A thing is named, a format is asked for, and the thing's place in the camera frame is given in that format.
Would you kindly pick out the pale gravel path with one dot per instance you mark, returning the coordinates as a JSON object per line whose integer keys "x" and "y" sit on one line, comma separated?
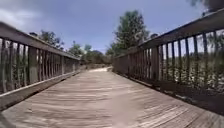
{"x": 98, "y": 69}

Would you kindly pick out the trees beyond bridge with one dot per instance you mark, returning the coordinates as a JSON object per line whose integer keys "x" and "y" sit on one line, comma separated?
{"x": 128, "y": 33}

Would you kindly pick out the wooden plank bridge deck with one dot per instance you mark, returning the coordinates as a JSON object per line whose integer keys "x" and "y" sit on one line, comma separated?
{"x": 96, "y": 100}

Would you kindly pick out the wooden bridge railing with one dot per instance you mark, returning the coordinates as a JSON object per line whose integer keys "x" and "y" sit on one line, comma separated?
{"x": 33, "y": 66}
{"x": 173, "y": 63}

